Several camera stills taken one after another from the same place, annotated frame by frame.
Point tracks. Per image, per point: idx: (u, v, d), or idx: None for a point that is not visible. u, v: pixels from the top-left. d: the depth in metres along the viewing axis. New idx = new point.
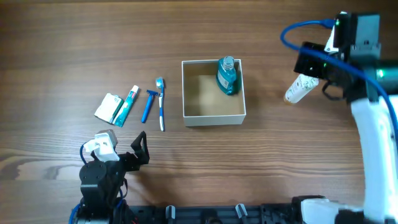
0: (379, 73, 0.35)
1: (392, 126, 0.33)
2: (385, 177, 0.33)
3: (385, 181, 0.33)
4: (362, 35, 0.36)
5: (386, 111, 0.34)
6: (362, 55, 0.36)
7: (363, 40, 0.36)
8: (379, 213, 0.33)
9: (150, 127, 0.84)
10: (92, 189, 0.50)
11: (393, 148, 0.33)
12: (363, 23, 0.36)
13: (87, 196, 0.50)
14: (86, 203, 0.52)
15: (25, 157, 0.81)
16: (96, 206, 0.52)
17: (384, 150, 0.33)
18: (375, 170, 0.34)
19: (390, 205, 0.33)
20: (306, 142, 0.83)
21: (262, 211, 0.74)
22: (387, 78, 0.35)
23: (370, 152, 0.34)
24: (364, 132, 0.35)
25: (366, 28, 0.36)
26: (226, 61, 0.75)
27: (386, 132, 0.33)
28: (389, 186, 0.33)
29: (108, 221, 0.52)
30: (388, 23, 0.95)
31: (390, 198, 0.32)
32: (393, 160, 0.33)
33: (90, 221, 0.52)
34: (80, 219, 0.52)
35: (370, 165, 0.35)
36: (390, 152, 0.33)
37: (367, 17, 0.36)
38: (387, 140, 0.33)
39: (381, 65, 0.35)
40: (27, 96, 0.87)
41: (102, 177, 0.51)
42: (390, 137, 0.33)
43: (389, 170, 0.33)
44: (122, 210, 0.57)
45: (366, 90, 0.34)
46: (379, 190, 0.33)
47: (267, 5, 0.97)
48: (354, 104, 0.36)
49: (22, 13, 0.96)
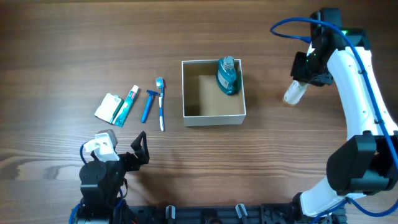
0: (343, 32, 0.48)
1: (358, 65, 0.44)
2: (359, 100, 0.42)
3: (357, 103, 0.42)
4: (329, 20, 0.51)
5: (352, 55, 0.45)
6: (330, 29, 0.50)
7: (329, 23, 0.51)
8: (357, 131, 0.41)
9: (150, 127, 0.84)
10: (92, 189, 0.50)
11: (360, 78, 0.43)
12: (328, 14, 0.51)
13: (87, 196, 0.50)
14: (86, 203, 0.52)
15: (25, 157, 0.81)
16: (96, 206, 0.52)
17: (354, 82, 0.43)
18: (349, 97, 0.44)
19: (365, 122, 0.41)
20: (306, 142, 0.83)
21: (263, 211, 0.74)
22: (350, 36, 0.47)
23: (346, 88, 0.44)
24: (339, 74, 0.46)
25: (331, 16, 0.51)
26: (226, 61, 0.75)
27: (354, 70, 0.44)
28: (362, 107, 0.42)
29: (108, 221, 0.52)
30: (387, 24, 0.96)
31: (364, 116, 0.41)
32: (363, 89, 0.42)
33: (90, 221, 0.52)
34: (80, 219, 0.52)
35: (348, 98, 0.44)
36: (359, 83, 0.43)
37: (329, 10, 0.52)
38: (356, 74, 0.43)
39: (343, 29, 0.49)
40: (27, 96, 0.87)
41: (102, 178, 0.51)
42: (357, 73, 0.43)
43: (360, 96, 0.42)
44: (122, 210, 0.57)
45: (336, 42, 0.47)
46: (355, 111, 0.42)
47: (267, 5, 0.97)
48: (330, 59, 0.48)
49: (22, 12, 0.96)
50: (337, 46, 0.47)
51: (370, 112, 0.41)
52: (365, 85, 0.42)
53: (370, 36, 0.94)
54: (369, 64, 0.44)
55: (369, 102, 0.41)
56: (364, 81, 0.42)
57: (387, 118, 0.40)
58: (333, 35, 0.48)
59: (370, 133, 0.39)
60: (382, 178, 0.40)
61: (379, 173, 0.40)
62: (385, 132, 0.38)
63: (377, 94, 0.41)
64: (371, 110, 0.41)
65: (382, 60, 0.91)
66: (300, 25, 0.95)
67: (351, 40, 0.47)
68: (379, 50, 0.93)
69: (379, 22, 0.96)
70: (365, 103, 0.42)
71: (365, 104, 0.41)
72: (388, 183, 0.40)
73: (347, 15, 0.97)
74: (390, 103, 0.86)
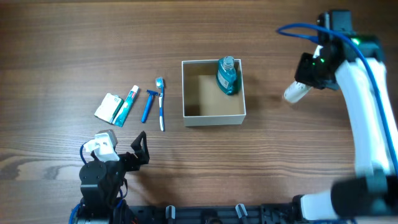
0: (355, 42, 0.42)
1: (370, 83, 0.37)
2: (368, 124, 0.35)
3: (369, 130, 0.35)
4: (338, 25, 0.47)
5: (365, 71, 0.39)
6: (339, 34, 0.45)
7: (339, 28, 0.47)
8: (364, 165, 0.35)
9: (150, 127, 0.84)
10: (92, 190, 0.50)
11: (374, 100, 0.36)
12: (337, 18, 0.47)
13: (87, 196, 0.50)
14: (86, 203, 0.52)
15: (25, 157, 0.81)
16: (96, 206, 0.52)
17: (364, 103, 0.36)
18: (357, 117, 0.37)
19: (376, 152, 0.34)
20: (306, 142, 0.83)
21: (263, 211, 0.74)
22: (363, 45, 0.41)
23: (355, 108, 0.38)
24: (349, 91, 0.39)
25: (341, 21, 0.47)
26: (226, 61, 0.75)
27: (365, 89, 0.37)
28: (375, 136, 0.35)
29: (109, 221, 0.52)
30: (388, 23, 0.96)
31: (375, 144, 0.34)
32: (375, 114, 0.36)
33: (91, 221, 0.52)
34: (80, 219, 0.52)
35: (356, 122, 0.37)
36: (372, 106, 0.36)
37: (339, 14, 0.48)
38: (367, 94, 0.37)
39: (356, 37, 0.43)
40: (27, 96, 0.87)
41: (102, 178, 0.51)
42: (370, 93, 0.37)
43: (373, 123, 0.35)
44: (122, 210, 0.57)
45: (346, 53, 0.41)
46: (363, 137, 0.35)
47: (268, 5, 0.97)
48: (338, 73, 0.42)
49: (22, 12, 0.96)
50: (347, 58, 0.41)
51: (383, 141, 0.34)
52: (378, 107, 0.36)
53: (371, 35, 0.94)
54: (383, 84, 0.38)
55: (380, 128, 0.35)
56: (378, 105, 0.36)
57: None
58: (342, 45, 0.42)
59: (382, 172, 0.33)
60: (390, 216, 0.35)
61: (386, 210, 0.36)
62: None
63: (391, 123, 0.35)
64: (384, 139, 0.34)
65: None
66: (300, 25, 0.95)
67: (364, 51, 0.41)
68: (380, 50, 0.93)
69: (379, 22, 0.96)
70: (377, 132, 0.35)
71: (378, 132, 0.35)
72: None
73: (347, 15, 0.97)
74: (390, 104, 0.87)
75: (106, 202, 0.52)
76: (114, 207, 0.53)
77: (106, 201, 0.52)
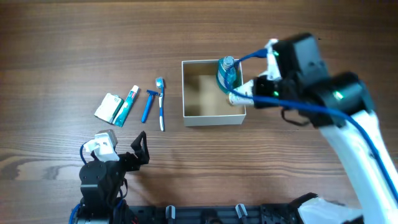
0: (338, 96, 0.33)
1: (369, 147, 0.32)
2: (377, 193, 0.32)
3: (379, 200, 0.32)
4: (304, 60, 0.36)
5: (359, 132, 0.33)
6: (311, 78, 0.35)
7: (306, 65, 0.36)
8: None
9: (150, 127, 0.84)
10: (93, 189, 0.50)
11: (373, 164, 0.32)
12: (300, 50, 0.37)
13: (87, 196, 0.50)
14: (86, 203, 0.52)
15: (25, 157, 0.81)
16: (96, 206, 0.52)
17: (367, 170, 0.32)
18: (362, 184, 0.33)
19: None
20: (306, 142, 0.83)
21: (263, 211, 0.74)
22: (347, 98, 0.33)
23: (357, 175, 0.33)
24: (346, 157, 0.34)
25: (305, 53, 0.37)
26: (226, 61, 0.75)
27: (364, 153, 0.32)
28: (385, 205, 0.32)
29: (108, 220, 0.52)
30: (387, 24, 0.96)
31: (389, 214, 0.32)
32: (382, 179, 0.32)
33: (90, 221, 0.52)
34: (80, 219, 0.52)
35: (363, 188, 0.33)
36: (375, 172, 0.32)
37: (301, 43, 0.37)
38: (367, 159, 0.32)
39: (334, 85, 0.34)
40: (27, 96, 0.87)
41: (102, 178, 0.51)
42: (369, 157, 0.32)
43: (380, 190, 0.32)
44: (122, 210, 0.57)
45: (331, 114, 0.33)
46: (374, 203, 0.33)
47: (268, 6, 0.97)
48: (323, 129, 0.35)
49: (21, 12, 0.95)
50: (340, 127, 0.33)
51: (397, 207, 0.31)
52: (382, 171, 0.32)
53: (371, 36, 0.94)
54: (377, 136, 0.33)
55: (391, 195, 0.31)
56: (382, 171, 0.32)
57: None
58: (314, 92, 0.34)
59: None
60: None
61: None
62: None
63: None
64: None
65: (382, 60, 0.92)
66: (300, 26, 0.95)
67: (349, 104, 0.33)
68: (379, 50, 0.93)
69: (379, 23, 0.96)
70: (387, 200, 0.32)
71: (389, 201, 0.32)
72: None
73: (347, 15, 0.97)
74: (390, 104, 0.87)
75: (106, 202, 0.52)
76: (114, 206, 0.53)
77: (107, 201, 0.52)
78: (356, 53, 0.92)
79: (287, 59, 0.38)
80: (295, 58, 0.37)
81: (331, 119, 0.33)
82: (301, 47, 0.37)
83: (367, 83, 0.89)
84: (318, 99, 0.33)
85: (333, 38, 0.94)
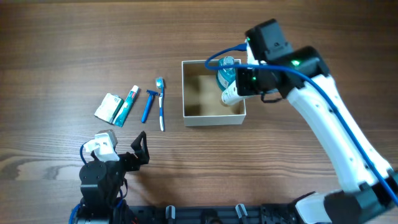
0: (296, 63, 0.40)
1: (328, 104, 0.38)
2: (340, 145, 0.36)
3: (343, 150, 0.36)
4: (270, 40, 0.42)
5: (316, 92, 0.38)
6: (275, 55, 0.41)
7: (272, 43, 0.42)
8: (351, 182, 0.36)
9: (150, 127, 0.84)
10: (93, 189, 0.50)
11: (333, 118, 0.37)
12: (266, 32, 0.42)
13: (87, 196, 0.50)
14: (86, 203, 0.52)
15: (25, 157, 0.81)
16: (96, 206, 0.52)
17: (327, 123, 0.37)
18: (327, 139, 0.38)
19: (357, 171, 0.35)
20: (306, 142, 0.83)
21: (263, 211, 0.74)
22: (303, 65, 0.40)
23: (322, 132, 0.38)
24: (310, 117, 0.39)
25: (270, 35, 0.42)
26: (226, 61, 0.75)
27: (324, 109, 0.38)
28: (348, 154, 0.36)
29: (108, 221, 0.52)
30: (387, 24, 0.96)
31: (353, 163, 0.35)
32: (341, 131, 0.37)
33: (90, 221, 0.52)
34: (80, 219, 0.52)
35: (329, 143, 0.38)
36: (334, 125, 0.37)
37: (267, 28, 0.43)
38: (327, 114, 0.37)
39: (293, 56, 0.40)
40: (27, 96, 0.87)
41: (102, 178, 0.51)
42: (329, 112, 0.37)
43: (342, 140, 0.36)
44: (122, 210, 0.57)
45: (290, 76, 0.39)
46: (338, 155, 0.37)
47: (268, 6, 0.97)
48: (288, 95, 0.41)
49: (21, 13, 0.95)
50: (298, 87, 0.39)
51: (357, 157, 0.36)
52: (341, 125, 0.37)
53: (371, 35, 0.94)
54: (335, 96, 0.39)
55: (351, 145, 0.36)
56: (340, 123, 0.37)
57: (374, 157, 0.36)
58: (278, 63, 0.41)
59: (367, 185, 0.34)
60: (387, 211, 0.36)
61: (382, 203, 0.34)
62: (380, 178, 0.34)
63: (356, 133, 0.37)
64: (357, 154, 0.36)
65: (382, 60, 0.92)
66: (300, 26, 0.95)
67: (306, 70, 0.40)
68: (379, 50, 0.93)
69: (379, 23, 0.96)
70: (347, 148, 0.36)
71: (351, 150, 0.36)
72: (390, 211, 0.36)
73: (347, 15, 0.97)
74: (389, 104, 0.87)
75: (106, 202, 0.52)
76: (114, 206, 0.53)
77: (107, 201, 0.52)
78: (356, 53, 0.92)
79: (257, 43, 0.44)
80: (262, 40, 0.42)
81: (291, 81, 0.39)
82: (268, 30, 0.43)
83: (367, 83, 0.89)
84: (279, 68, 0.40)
85: (333, 38, 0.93)
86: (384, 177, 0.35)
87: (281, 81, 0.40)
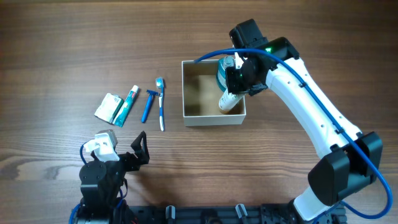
0: (268, 50, 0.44)
1: (296, 78, 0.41)
2: (311, 116, 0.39)
3: (313, 119, 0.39)
4: (249, 36, 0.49)
5: (286, 70, 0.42)
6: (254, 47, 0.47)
7: (251, 38, 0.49)
8: (325, 149, 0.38)
9: (150, 127, 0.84)
10: (92, 188, 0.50)
11: (303, 91, 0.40)
12: (245, 30, 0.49)
13: (87, 196, 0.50)
14: (86, 204, 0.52)
15: (25, 157, 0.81)
16: (96, 206, 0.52)
17: (298, 96, 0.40)
18: (300, 112, 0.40)
19: (328, 137, 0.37)
20: (306, 142, 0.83)
21: (263, 211, 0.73)
22: (276, 51, 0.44)
23: (295, 106, 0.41)
24: (285, 94, 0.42)
25: (250, 32, 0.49)
26: (226, 61, 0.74)
27: (294, 84, 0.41)
28: (319, 121, 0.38)
29: (108, 220, 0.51)
30: (387, 23, 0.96)
31: (324, 130, 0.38)
32: (311, 102, 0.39)
33: (90, 221, 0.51)
34: (80, 219, 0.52)
35: (302, 116, 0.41)
36: (305, 98, 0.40)
37: (245, 26, 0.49)
38: (297, 89, 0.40)
39: (267, 45, 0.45)
40: (27, 96, 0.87)
41: (102, 177, 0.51)
42: (299, 87, 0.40)
43: (311, 109, 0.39)
44: (122, 210, 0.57)
45: (265, 61, 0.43)
46: (311, 126, 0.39)
47: (268, 5, 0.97)
48: (265, 78, 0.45)
49: (21, 12, 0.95)
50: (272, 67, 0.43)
51: (328, 124, 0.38)
52: (311, 96, 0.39)
53: (371, 35, 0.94)
54: (305, 73, 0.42)
55: (323, 114, 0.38)
56: (309, 94, 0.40)
57: (344, 123, 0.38)
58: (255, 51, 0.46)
59: (337, 147, 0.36)
60: (364, 177, 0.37)
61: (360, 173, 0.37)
62: (349, 140, 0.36)
63: (325, 102, 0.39)
64: (328, 122, 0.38)
65: (381, 60, 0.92)
66: (300, 25, 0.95)
67: (278, 55, 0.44)
68: (379, 50, 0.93)
69: (379, 22, 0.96)
70: (318, 116, 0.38)
71: (321, 117, 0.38)
72: (370, 178, 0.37)
73: (347, 14, 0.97)
74: (389, 104, 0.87)
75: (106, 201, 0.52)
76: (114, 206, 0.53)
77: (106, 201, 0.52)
78: (356, 53, 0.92)
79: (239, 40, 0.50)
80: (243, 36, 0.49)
81: (265, 65, 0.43)
82: (247, 28, 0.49)
83: (367, 82, 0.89)
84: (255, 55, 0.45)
85: (333, 38, 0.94)
86: (354, 139, 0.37)
87: (258, 68, 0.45)
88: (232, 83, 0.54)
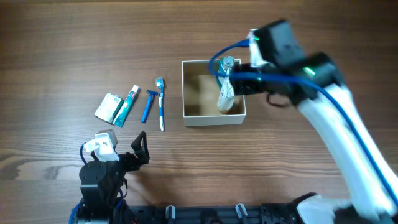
0: (310, 71, 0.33)
1: (342, 116, 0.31)
2: (358, 167, 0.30)
3: (360, 173, 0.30)
4: (280, 43, 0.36)
5: (332, 104, 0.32)
6: (287, 61, 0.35)
7: (283, 48, 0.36)
8: (368, 208, 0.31)
9: (150, 127, 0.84)
10: (92, 189, 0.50)
11: (351, 136, 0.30)
12: (274, 35, 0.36)
13: (87, 196, 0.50)
14: (86, 204, 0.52)
15: (25, 157, 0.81)
16: (96, 206, 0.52)
17: (344, 142, 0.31)
18: (342, 157, 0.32)
19: (375, 196, 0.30)
20: (306, 142, 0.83)
21: (263, 211, 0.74)
22: (319, 72, 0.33)
23: (336, 148, 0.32)
24: (323, 130, 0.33)
25: (281, 37, 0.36)
26: (226, 61, 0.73)
27: (339, 124, 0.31)
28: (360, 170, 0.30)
29: (108, 221, 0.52)
30: (387, 24, 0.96)
31: (372, 189, 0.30)
32: (360, 150, 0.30)
33: (90, 221, 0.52)
34: (80, 219, 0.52)
35: (343, 162, 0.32)
36: (352, 144, 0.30)
37: (275, 29, 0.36)
38: (343, 131, 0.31)
39: (306, 64, 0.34)
40: (27, 96, 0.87)
41: (102, 178, 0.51)
42: (345, 129, 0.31)
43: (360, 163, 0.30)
44: (122, 210, 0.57)
45: (304, 89, 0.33)
46: (354, 177, 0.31)
47: (268, 6, 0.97)
48: (300, 105, 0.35)
49: (21, 12, 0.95)
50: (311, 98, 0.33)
51: (377, 181, 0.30)
52: (360, 144, 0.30)
53: (371, 35, 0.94)
54: (352, 109, 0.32)
55: (372, 168, 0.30)
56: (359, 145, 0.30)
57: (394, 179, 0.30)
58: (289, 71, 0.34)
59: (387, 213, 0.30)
60: None
61: None
62: None
63: (375, 150, 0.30)
64: (378, 179, 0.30)
65: (381, 60, 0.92)
66: (300, 25, 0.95)
67: (319, 81, 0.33)
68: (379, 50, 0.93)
69: (379, 23, 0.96)
70: (367, 171, 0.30)
71: (369, 172, 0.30)
72: None
73: (347, 15, 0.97)
74: (389, 104, 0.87)
75: (106, 203, 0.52)
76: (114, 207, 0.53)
77: (106, 201, 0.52)
78: (356, 53, 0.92)
79: (265, 46, 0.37)
80: (271, 43, 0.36)
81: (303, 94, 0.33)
82: (276, 32, 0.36)
83: (367, 83, 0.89)
84: (288, 73, 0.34)
85: (333, 38, 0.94)
86: None
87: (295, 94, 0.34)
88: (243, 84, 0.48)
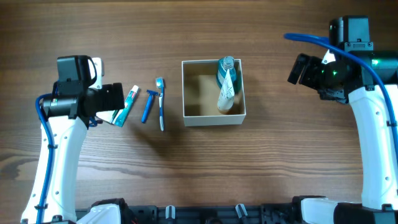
0: (374, 62, 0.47)
1: (387, 114, 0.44)
2: (382, 155, 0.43)
3: (382, 166, 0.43)
4: (354, 35, 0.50)
5: (383, 99, 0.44)
6: (354, 49, 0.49)
7: (355, 38, 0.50)
8: (375, 201, 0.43)
9: (150, 127, 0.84)
10: (71, 63, 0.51)
11: (387, 132, 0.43)
12: (352, 25, 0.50)
13: (64, 70, 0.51)
14: (61, 86, 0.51)
15: (25, 157, 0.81)
16: (68, 89, 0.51)
17: (380, 135, 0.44)
18: (371, 143, 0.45)
19: (388, 190, 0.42)
20: (306, 142, 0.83)
21: (263, 211, 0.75)
22: (381, 65, 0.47)
23: (369, 137, 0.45)
24: (364, 122, 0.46)
25: (357, 28, 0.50)
26: (226, 61, 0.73)
27: (382, 117, 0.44)
28: (375, 108, 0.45)
29: (77, 98, 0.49)
30: (388, 23, 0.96)
31: (387, 184, 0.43)
32: (389, 151, 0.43)
33: (57, 100, 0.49)
34: (46, 101, 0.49)
35: (369, 145, 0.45)
36: (385, 136, 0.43)
37: (354, 20, 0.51)
38: (384, 127, 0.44)
39: (373, 55, 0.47)
40: (27, 96, 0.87)
41: (83, 57, 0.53)
42: (385, 124, 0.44)
43: (385, 154, 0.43)
44: (92, 110, 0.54)
45: (362, 74, 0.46)
46: (377, 168, 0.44)
47: (268, 6, 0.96)
48: (352, 93, 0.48)
49: (21, 12, 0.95)
50: (365, 84, 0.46)
51: (393, 180, 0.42)
52: (392, 139, 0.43)
53: (370, 35, 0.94)
54: (383, 124, 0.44)
55: (393, 170, 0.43)
56: (393, 137, 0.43)
57: (392, 184, 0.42)
58: (359, 56, 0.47)
59: (390, 207, 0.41)
60: (388, 212, 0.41)
61: (384, 211, 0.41)
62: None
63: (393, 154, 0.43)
64: (395, 177, 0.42)
65: None
66: (300, 25, 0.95)
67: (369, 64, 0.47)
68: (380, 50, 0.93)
69: (379, 22, 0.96)
70: (389, 167, 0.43)
71: (390, 165, 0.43)
72: (388, 206, 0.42)
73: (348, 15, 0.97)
74: None
75: (81, 86, 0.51)
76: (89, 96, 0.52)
77: (81, 86, 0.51)
78: None
79: (335, 35, 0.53)
80: (346, 32, 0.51)
81: (362, 81, 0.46)
82: (354, 23, 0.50)
83: None
84: (356, 55, 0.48)
85: None
86: (388, 201, 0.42)
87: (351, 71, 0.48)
88: (307, 75, 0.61)
